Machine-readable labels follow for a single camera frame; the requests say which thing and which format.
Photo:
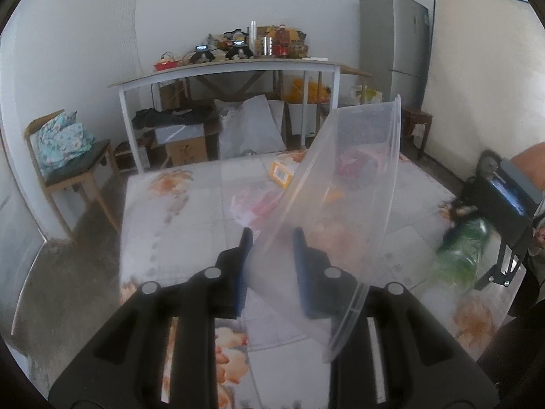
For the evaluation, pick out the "black cloth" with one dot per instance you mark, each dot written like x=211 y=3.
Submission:
x=170 y=117

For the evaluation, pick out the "metal can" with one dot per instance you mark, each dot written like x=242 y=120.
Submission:
x=267 y=47

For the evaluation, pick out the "silver refrigerator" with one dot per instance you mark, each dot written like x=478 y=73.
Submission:
x=391 y=38

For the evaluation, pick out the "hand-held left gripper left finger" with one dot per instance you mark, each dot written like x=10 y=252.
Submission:
x=242 y=289

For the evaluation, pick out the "dark wooden stool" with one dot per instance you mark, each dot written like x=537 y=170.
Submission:
x=417 y=115

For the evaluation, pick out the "yellow carton box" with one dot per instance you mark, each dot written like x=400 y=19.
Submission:
x=283 y=174

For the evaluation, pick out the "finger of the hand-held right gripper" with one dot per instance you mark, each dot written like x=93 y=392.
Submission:
x=466 y=212
x=502 y=270

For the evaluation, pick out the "cluster of orange bottles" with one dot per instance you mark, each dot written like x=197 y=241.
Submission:
x=285 y=44

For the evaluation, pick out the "floral blue cloth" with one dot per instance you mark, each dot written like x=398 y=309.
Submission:
x=64 y=140

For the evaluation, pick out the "cardboard box with white lid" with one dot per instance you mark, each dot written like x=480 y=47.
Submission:
x=187 y=151

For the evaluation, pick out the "yellow plush toy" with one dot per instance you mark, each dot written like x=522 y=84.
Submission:
x=306 y=91

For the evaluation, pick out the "white bag with green print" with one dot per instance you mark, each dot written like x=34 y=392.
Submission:
x=366 y=93

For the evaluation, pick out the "person's dark clothing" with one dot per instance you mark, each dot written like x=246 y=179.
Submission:
x=523 y=349

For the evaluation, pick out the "black device on stand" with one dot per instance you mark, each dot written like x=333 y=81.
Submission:
x=238 y=49
x=201 y=54

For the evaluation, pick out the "red basket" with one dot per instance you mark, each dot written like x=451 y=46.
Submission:
x=164 y=66

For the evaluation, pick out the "clear red-printed plastic bag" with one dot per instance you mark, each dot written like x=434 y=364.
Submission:
x=259 y=206

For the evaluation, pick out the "wooden chair with green cushion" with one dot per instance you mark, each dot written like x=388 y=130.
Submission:
x=76 y=166

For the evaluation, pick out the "white quilted mattress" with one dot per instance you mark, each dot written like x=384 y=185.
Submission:
x=477 y=72

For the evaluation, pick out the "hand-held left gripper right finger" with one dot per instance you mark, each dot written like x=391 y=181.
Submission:
x=300 y=272

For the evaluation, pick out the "white-framed wooden-top desk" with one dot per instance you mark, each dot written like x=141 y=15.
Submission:
x=221 y=66

